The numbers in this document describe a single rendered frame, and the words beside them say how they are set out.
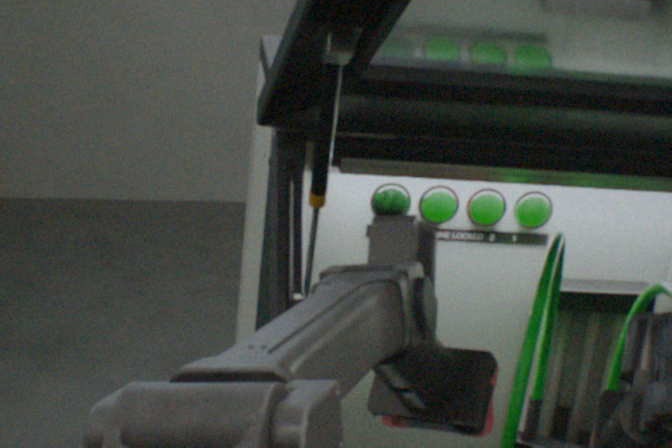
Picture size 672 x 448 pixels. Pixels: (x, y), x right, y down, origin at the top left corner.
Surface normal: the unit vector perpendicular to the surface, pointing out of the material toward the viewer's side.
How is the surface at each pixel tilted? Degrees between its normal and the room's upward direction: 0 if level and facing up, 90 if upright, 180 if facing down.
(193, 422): 42
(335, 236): 90
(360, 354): 80
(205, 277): 0
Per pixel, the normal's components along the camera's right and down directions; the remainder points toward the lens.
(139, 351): 0.10, -0.94
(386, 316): 0.92, -0.08
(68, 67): 0.21, 0.36
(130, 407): -0.21, -0.70
